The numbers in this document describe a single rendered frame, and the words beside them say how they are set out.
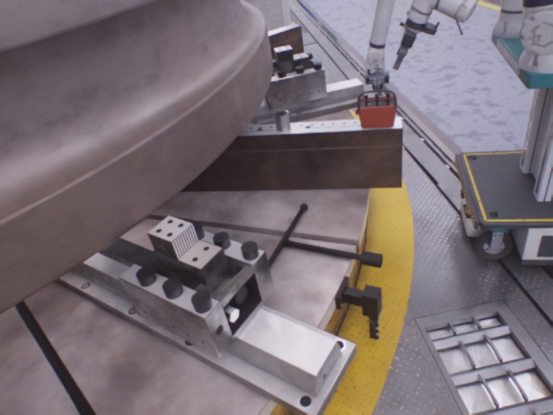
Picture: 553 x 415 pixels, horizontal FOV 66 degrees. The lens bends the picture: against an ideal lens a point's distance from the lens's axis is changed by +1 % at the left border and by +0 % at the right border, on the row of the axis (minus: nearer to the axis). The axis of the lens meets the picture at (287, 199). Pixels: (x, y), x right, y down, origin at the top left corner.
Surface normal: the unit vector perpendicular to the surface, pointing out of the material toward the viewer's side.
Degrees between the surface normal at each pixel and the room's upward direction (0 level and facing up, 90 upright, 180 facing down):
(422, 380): 0
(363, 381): 0
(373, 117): 97
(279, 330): 0
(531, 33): 97
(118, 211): 90
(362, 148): 90
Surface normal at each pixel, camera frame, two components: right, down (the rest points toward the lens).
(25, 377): -0.14, -0.81
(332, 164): -0.17, 0.59
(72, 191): 0.78, 0.26
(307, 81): 0.22, 0.54
